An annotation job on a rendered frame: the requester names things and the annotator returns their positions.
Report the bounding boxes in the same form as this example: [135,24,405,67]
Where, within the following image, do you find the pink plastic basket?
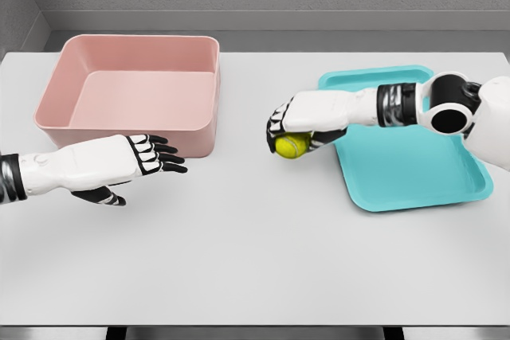
[33,33,222,159]

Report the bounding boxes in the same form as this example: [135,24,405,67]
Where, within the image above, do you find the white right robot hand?
[265,89,352,155]

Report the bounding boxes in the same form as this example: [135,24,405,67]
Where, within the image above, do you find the yellow tennis ball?
[275,132,312,160]

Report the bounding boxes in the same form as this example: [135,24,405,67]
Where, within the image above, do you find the blue plastic tray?
[316,64,495,213]

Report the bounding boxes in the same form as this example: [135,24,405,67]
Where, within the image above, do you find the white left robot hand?
[65,134,189,207]

